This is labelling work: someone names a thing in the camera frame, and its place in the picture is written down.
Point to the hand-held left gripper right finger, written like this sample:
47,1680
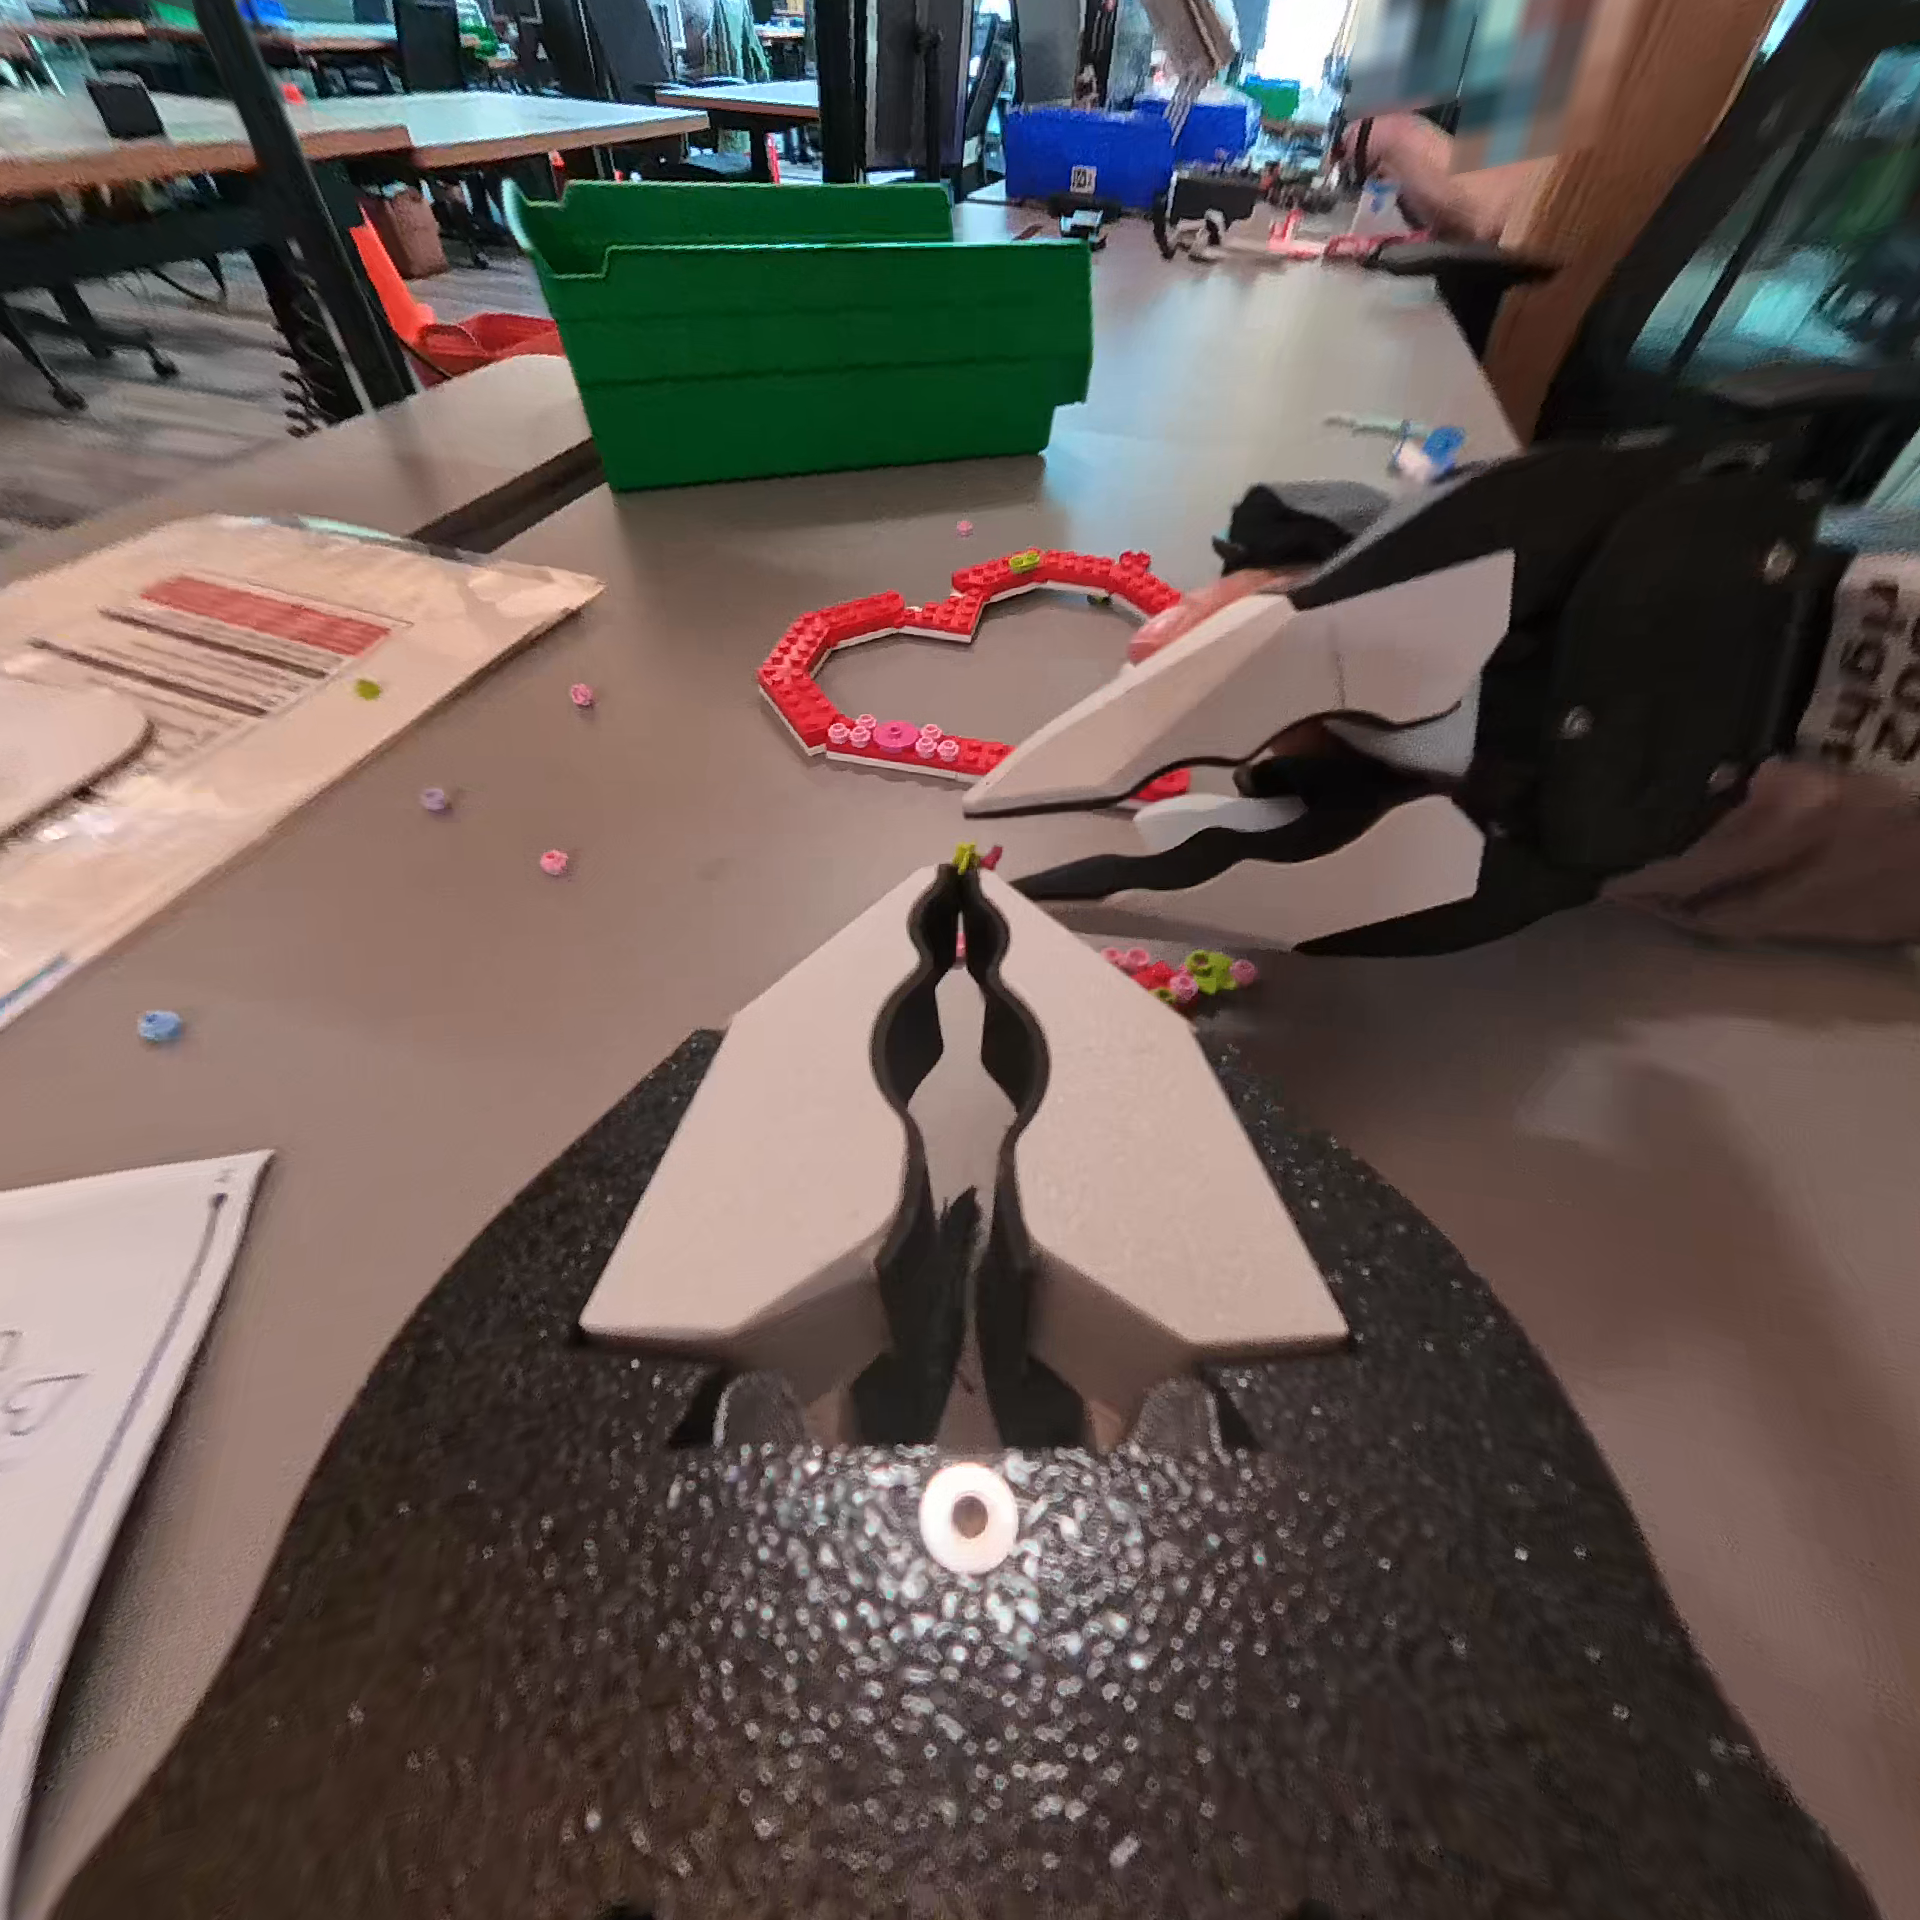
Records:
1154,1186

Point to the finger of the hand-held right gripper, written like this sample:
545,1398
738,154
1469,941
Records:
1349,879
1201,704

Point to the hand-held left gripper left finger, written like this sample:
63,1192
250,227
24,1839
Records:
779,1172

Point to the tiny lime lego piece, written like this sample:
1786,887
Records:
970,859

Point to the red lego heart frame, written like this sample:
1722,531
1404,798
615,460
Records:
840,629

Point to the pile of pink lime lego pieces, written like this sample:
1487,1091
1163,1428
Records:
1184,974

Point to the small blue lego assembly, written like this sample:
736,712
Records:
1424,447

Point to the blue round lego stud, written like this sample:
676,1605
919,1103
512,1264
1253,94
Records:
157,1028

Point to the person's right hand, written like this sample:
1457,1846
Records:
1800,862

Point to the dark cloth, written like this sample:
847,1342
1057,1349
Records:
1298,524

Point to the black office chair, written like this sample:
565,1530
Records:
1724,254

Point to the brown wooden panel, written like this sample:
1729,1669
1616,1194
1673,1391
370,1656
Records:
1621,165

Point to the green plastic bin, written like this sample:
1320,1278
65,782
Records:
749,212
810,360

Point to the blue plastic crate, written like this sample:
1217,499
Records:
1089,149

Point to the printed sheets in clear bag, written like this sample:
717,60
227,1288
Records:
284,704

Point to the white instruction booklet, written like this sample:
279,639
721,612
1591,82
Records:
89,1395

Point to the pale round disc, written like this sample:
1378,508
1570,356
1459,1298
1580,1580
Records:
53,743

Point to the wooden top work table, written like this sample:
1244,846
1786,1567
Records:
195,143

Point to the black metal post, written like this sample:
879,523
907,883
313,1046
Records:
292,181

